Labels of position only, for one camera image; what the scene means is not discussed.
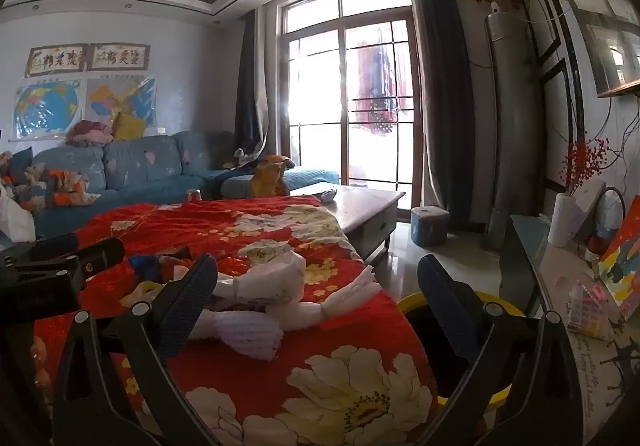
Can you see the blue patterned sofa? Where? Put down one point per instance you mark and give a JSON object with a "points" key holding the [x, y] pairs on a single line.
{"points": [[140, 165]]}

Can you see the blue storage stool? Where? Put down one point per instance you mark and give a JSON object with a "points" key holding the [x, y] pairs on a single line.
{"points": [[429, 228]]}

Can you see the yellow-rimmed black trash bin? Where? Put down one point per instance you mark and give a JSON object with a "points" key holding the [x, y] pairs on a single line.
{"points": [[407, 298]]}

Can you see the grey curtain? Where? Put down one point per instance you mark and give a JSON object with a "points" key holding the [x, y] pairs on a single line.
{"points": [[440, 100]]}

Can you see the framed calligraphy picture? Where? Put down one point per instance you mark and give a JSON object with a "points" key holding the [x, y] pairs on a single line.
{"points": [[117, 56], [55, 60]]}

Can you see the white board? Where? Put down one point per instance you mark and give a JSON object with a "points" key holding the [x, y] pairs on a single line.
{"points": [[590, 201]]}

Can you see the white plastic bag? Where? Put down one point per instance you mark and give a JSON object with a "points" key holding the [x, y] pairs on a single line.
{"points": [[15, 221]]}

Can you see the red foam fruit net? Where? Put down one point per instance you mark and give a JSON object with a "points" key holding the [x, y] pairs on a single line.
{"points": [[175, 271]]}

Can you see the country map poster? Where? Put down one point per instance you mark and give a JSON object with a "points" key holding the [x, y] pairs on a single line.
{"points": [[115, 98]]}

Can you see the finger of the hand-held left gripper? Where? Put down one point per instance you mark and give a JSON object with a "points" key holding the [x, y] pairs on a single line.
{"points": [[55, 246], [100, 256]]}

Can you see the pile of pink clothes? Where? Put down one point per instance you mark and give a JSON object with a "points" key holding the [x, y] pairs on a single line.
{"points": [[90, 133]]}

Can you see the colourful painting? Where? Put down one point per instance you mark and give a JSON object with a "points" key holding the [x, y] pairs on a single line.
{"points": [[622, 266]]}

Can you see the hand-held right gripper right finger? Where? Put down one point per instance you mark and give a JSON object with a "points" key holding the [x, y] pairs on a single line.
{"points": [[445, 306]]}

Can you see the orange paper bag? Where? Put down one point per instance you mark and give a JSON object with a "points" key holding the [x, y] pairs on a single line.
{"points": [[267, 181]]}

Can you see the dark blue curtain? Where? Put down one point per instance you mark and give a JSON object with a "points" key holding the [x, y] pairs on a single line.
{"points": [[247, 100]]}

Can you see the glass-topped television cabinet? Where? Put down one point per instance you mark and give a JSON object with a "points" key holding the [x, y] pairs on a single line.
{"points": [[530, 236]]}

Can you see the grey standing air conditioner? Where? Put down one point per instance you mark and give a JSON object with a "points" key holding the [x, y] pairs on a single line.
{"points": [[515, 125]]}

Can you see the yellow cushion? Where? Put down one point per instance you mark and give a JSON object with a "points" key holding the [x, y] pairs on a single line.
{"points": [[127, 128]]}

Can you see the red drink can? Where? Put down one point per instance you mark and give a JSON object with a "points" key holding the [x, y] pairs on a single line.
{"points": [[193, 196]]}

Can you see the wall television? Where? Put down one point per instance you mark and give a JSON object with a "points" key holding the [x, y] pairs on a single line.
{"points": [[600, 25]]}

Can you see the red floral blanket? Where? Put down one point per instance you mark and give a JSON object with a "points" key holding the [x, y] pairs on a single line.
{"points": [[165, 221]]}

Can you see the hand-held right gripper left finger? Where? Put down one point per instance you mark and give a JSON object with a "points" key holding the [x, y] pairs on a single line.
{"points": [[187, 311]]}

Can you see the hanging laundry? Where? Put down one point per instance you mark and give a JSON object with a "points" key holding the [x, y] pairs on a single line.
{"points": [[380, 75]]}

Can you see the brown glass door frame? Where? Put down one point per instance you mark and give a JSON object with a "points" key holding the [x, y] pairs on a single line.
{"points": [[342, 100]]}

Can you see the world map poster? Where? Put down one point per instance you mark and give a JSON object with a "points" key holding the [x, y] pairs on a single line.
{"points": [[47, 108]]}

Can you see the orange patterned cloth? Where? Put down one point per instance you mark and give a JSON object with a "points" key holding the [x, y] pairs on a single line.
{"points": [[65, 186]]}

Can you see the clear plastic organiser box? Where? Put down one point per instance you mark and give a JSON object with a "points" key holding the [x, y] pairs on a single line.
{"points": [[590, 308]]}

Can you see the wooden coffee table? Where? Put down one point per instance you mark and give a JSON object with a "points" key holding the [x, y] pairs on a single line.
{"points": [[360, 206]]}

